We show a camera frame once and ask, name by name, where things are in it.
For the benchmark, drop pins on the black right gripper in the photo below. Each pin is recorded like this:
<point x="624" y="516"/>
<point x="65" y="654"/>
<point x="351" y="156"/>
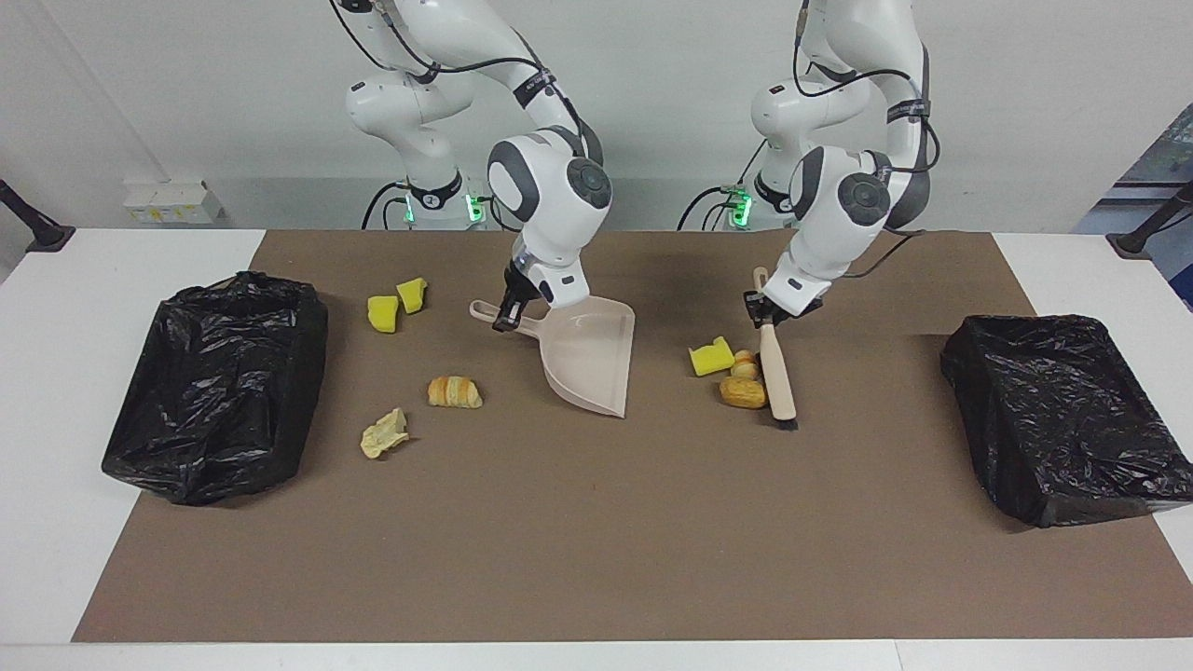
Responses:
<point x="522" y="287"/>

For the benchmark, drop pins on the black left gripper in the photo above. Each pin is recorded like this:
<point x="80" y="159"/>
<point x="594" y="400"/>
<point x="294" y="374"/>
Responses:
<point x="800" y="311"/>

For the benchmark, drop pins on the small striped croissant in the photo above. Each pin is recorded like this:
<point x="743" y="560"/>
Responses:
<point x="744" y="363"/>

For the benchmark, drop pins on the beige hand brush black bristles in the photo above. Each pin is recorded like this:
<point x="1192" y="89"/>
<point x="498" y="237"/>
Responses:
<point x="776" y="373"/>

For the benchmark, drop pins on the notched yellow sponge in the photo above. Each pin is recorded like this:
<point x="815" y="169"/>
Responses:
<point x="711" y="357"/>

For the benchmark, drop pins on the brown oval bread roll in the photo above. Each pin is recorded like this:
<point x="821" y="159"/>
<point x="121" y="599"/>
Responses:
<point x="742" y="392"/>

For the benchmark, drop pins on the beige plastic dustpan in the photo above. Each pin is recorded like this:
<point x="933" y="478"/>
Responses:
<point x="587" y="363"/>

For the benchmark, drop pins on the large striped croissant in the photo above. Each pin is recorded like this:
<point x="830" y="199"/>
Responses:
<point x="455" y="392"/>

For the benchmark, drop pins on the yellow sponge piece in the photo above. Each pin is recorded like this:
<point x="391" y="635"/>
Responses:
<point x="412" y="294"/>
<point x="383" y="315"/>

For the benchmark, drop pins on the pale bread piece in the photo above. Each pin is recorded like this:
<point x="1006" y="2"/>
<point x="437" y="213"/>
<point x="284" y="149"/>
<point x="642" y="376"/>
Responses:
<point x="384" y="435"/>

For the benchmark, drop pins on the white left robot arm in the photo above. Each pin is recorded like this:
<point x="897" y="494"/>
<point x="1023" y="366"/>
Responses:
<point x="839" y="214"/>

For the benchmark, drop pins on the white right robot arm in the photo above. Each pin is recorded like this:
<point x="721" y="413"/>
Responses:
<point x="550" y="205"/>

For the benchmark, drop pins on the black bag lined bin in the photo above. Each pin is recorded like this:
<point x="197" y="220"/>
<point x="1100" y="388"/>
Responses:
<point x="214" y="391"/>
<point x="1062" y="419"/>

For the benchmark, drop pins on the brown table mat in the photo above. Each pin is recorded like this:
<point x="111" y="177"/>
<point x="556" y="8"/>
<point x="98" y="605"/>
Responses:
<point x="596" y="559"/>

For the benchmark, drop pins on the black stand foot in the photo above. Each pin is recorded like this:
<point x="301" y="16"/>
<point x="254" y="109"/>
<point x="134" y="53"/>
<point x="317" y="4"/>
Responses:
<point x="42" y="233"/>
<point x="1142" y="238"/>

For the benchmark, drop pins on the white wall socket box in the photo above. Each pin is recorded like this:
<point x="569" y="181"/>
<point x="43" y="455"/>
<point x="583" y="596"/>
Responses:
<point x="172" y="202"/>

